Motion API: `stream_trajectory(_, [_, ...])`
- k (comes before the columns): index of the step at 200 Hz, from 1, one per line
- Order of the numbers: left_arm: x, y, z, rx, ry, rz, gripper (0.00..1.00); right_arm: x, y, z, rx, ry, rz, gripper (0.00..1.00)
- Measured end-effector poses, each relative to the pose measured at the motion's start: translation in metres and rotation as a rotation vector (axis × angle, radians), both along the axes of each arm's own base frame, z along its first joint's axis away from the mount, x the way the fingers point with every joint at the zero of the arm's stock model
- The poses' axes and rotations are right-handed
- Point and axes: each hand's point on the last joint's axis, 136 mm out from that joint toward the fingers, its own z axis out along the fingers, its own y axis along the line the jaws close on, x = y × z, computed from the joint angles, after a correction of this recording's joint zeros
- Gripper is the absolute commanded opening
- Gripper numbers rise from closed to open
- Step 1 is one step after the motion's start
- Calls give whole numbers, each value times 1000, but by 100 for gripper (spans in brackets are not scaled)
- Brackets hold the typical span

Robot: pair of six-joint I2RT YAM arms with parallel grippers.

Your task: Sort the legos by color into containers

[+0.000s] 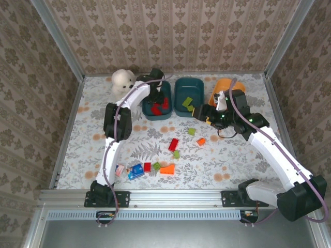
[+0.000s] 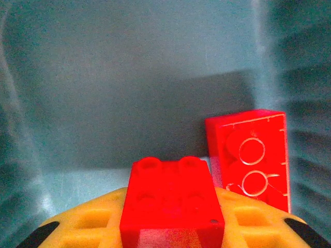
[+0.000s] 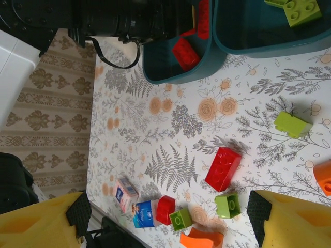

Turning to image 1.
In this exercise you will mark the lime green long lego brick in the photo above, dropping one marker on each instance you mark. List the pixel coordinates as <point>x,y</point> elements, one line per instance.
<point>187,101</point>

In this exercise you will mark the lime green square lego brick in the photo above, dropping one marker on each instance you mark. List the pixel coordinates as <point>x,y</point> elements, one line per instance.
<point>176,154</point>
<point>156,166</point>
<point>192,131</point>

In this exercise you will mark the red long lego brick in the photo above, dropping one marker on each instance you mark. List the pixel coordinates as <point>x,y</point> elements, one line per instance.
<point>173,144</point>

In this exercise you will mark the red curved-top lego brick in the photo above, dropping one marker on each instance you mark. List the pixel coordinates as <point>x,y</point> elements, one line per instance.
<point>147,167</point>

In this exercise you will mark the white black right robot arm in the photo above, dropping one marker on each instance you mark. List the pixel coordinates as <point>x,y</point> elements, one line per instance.
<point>261,192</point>

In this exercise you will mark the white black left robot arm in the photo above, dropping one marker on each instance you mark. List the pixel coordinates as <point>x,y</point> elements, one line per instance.
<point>112,155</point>

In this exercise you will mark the dark teal plastic bin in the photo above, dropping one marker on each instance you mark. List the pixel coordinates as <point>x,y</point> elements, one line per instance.
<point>188,87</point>
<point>156,117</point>

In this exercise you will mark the orange square lego brick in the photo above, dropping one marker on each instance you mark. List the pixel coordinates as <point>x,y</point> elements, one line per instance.
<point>201,141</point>

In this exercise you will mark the orange plastic bin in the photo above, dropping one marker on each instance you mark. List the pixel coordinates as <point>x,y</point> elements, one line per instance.
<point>223,84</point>

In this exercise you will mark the white plush bear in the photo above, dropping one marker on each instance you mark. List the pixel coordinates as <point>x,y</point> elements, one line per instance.
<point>121,82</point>

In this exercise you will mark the orange sloped lego piece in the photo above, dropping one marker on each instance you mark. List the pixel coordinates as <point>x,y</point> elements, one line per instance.
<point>167,170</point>

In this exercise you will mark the pink small packet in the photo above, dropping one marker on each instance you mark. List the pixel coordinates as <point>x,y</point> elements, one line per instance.
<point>119,170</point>

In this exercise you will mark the grey metal panel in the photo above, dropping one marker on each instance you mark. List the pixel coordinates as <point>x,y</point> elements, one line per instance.
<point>168,235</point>

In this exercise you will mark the aluminium side rail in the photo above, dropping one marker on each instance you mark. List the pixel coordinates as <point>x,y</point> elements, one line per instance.
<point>67,131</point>
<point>279,103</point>

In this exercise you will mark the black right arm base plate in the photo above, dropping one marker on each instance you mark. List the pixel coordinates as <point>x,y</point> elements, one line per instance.
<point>228,199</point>

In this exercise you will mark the aluminium frame rail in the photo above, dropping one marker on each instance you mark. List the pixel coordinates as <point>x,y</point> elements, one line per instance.
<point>175,197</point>

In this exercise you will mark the aluminium frame post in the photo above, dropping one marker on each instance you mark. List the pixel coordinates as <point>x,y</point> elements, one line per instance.
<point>287,38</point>
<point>59,41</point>

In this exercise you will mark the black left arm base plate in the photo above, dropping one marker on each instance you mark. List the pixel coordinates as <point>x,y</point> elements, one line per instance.
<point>124,199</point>

